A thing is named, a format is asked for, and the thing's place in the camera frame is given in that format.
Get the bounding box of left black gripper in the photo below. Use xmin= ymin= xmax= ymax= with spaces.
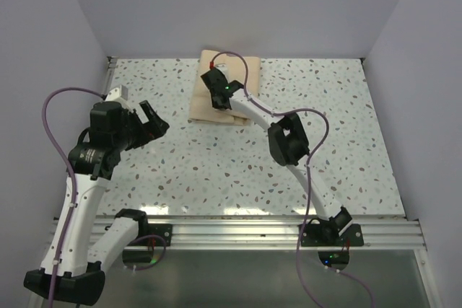
xmin=113 ymin=100 xmax=168 ymax=151

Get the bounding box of beige cloth wrap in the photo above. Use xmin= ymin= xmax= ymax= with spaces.
xmin=188 ymin=49 xmax=261 ymax=126

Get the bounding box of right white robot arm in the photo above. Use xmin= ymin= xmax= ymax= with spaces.
xmin=201 ymin=67 xmax=352 ymax=245

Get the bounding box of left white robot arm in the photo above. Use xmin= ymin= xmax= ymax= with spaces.
xmin=24 ymin=100 xmax=169 ymax=306

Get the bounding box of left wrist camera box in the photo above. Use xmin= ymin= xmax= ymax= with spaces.
xmin=105 ymin=85 xmax=128 ymax=101

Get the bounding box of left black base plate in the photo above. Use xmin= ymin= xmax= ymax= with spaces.
xmin=128 ymin=224 xmax=173 ymax=247

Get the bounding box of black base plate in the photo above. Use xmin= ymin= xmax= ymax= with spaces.
xmin=301 ymin=224 xmax=365 ymax=247
xmin=128 ymin=224 xmax=173 ymax=247

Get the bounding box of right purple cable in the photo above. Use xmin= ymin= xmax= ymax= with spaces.
xmin=209 ymin=51 xmax=375 ymax=308

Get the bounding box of aluminium rail frame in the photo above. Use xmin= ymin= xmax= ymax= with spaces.
xmin=28 ymin=56 xmax=430 ymax=308

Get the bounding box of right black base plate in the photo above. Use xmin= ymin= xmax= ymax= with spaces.
xmin=301 ymin=224 xmax=365 ymax=247

